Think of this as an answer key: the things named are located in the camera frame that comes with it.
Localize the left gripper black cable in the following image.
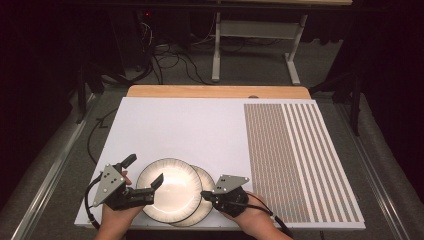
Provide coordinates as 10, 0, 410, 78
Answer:
84, 173, 103, 231

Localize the striped brown and white placemat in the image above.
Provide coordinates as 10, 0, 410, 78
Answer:
243, 102, 362, 224

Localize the aluminium floor rail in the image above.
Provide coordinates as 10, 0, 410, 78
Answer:
333, 103, 411, 240
9, 93, 101, 240

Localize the white-framed desk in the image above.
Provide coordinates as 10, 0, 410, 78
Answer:
211, 0, 354, 86

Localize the white board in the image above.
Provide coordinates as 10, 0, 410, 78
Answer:
73, 96, 367, 232

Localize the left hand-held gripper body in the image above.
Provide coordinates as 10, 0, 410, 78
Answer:
92, 162, 156, 212

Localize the bundle of floor cables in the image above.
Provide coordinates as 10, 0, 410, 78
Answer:
99, 39, 214, 86

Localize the white plate with dark rim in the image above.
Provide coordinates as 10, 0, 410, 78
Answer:
135, 157, 204, 224
171, 164, 217, 228

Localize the black floor cable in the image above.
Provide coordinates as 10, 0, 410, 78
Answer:
87, 107, 119, 165

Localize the person's right hand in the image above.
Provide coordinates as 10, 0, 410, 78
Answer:
223, 191, 278, 234

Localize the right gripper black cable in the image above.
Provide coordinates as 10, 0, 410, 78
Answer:
219, 192, 295, 240

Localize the wooden table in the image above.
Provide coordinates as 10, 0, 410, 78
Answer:
126, 84, 312, 100

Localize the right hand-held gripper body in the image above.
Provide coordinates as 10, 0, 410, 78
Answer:
211, 174, 251, 218

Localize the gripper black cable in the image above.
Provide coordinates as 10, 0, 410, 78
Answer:
219, 192, 295, 240
84, 173, 103, 231

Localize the black metal stand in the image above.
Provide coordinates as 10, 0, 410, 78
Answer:
308, 71, 364, 137
74, 63, 106, 125

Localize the black device with red light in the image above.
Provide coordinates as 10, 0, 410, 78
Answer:
109, 8, 158, 71

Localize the person's left hand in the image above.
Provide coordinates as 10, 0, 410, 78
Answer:
99, 170, 144, 234

